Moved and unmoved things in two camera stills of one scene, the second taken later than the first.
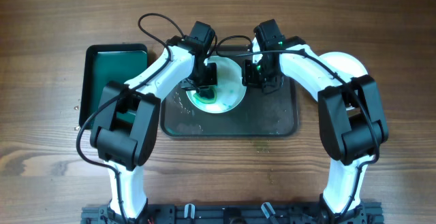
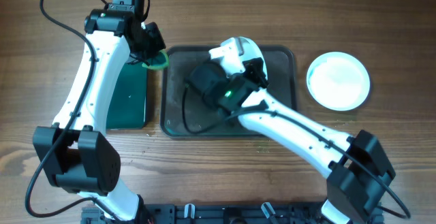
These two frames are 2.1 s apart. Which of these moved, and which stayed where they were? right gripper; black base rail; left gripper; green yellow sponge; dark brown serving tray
Moved: right gripper; green yellow sponge; left gripper
Stayed: dark brown serving tray; black base rail
